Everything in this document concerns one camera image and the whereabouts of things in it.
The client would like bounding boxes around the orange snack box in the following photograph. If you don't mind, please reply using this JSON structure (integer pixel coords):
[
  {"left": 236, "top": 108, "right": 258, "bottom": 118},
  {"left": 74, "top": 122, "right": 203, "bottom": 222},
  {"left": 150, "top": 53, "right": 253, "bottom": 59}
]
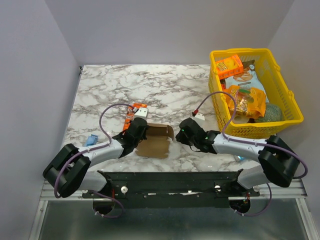
[{"left": 215, "top": 54, "right": 244, "bottom": 79}]

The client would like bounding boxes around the yellow plastic basket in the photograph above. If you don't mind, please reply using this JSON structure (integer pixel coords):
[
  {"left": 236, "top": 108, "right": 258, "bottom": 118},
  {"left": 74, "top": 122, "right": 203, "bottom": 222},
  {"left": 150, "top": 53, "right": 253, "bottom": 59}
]
[{"left": 208, "top": 48, "right": 304, "bottom": 139}]

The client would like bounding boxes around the brown cardboard box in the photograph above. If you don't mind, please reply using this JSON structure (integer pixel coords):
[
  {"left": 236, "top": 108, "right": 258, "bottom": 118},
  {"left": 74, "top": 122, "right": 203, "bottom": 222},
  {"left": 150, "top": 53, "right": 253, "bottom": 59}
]
[{"left": 135, "top": 123, "right": 174, "bottom": 159}]

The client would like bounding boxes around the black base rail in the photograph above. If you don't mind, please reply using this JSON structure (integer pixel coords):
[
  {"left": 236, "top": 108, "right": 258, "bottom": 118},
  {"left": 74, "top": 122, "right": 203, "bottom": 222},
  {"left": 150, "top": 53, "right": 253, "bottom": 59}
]
[{"left": 82, "top": 169, "right": 261, "bottom": 210}]

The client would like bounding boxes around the light blue snack bag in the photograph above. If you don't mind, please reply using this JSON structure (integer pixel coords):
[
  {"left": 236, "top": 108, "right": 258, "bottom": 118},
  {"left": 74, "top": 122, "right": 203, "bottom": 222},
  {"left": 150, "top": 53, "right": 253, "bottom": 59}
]
[{"left": 224, "top": 64, "right": 266, "bottom": 93}]

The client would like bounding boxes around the small blue white packet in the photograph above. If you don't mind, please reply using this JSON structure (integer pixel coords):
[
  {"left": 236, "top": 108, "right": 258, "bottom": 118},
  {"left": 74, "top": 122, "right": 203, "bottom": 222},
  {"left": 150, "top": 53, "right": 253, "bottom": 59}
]
[{"left": 234, "top": 155, "right": 246, "bottom": 162}]

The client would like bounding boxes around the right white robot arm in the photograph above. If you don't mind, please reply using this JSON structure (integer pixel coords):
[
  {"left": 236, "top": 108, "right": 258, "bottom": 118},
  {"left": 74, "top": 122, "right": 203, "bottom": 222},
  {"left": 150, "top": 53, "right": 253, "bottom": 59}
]
[{"left": 175, "top": 117, "right": 300, "bottom": 196}]

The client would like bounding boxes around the green mesh sponge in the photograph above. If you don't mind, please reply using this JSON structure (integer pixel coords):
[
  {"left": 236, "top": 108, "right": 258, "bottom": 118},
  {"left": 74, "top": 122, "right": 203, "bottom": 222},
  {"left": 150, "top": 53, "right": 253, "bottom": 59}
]
[{"left": 254, "top": 102, "right": 284, "bottom": 123}]

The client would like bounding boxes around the orange product box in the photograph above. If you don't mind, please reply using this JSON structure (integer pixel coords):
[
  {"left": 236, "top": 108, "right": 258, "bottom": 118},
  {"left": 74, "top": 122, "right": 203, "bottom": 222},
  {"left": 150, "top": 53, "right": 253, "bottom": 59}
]
[{"left": 122, "top": 103, "right": 148, "bottom": 131}]

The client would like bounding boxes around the blue flat packet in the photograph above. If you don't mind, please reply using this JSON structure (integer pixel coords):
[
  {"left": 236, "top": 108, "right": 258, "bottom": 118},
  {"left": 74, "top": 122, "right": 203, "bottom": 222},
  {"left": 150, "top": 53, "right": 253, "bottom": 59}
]
[{"left": 84, "top": 134, "right": 98, "bottom": 147}]

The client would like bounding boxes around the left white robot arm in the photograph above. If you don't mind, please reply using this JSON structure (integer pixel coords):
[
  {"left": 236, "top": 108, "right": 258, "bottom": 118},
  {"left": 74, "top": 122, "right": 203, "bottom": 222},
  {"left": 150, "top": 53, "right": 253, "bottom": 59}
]
[{"left": 42, "top": 117, "right": 148, "bottom": 198}]

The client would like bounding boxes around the orange candy bag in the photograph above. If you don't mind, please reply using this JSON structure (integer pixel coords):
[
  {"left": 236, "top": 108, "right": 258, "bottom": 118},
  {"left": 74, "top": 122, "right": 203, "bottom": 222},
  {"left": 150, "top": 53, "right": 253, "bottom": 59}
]
[{"left": 224, "top": 85, "right": 267, "bottom": 119}]

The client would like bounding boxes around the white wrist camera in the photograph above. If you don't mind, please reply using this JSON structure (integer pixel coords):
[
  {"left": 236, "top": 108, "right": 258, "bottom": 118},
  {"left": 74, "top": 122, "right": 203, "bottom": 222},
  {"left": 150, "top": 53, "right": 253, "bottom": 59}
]
[
  {"left": 133, "top": 107, "right": 149, "bottom": 120},
  {"left": 193, "top": 112, "right": 205, "bottom": 126}
]

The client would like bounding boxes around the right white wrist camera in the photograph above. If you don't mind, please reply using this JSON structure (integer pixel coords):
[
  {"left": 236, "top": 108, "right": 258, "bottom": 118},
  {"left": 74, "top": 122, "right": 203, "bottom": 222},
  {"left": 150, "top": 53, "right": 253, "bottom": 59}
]
[{"left": 193, "top": 112, "right": 205, "bottom": 126}]

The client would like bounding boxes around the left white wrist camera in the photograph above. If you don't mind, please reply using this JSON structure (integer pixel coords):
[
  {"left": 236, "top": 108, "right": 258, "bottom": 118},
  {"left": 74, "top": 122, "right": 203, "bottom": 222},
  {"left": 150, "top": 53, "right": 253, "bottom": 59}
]
[{"left": 133, "top": 107, "right": 149, "bottom": 120}]

